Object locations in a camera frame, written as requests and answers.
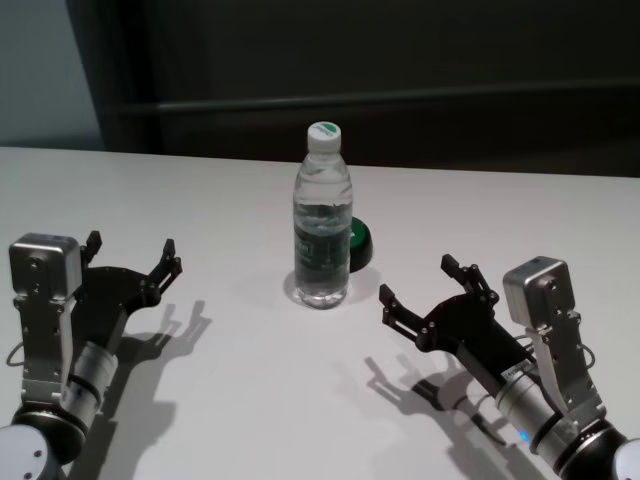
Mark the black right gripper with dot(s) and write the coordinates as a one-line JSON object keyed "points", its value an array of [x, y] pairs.
{"points": [[470, 330]]}

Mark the clear water bottle green label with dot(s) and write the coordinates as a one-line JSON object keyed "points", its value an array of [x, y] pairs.
{"points": [[322, 225]]}

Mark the green buzzer button black base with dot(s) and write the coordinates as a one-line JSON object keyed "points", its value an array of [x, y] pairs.
{"points": [[361, 245]]}

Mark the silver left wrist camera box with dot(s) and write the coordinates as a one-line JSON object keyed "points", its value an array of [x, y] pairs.
{"points": [[42, 270]]}

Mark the grey horizontal rail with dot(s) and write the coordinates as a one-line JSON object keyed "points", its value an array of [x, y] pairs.
{"points": [[400, 104]]}

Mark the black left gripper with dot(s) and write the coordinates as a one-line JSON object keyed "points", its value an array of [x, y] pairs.
{"points": [[110, 295]]}

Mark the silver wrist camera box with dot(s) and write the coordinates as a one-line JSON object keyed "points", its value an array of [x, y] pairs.
{"points": [[535, 290], [42, 270]]}

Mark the dark vertical post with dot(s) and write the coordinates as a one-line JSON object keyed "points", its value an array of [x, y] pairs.
{"points": [[140, 75]]}

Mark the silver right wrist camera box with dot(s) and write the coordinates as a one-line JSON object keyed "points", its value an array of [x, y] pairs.
{"points": [[535, 290]]}

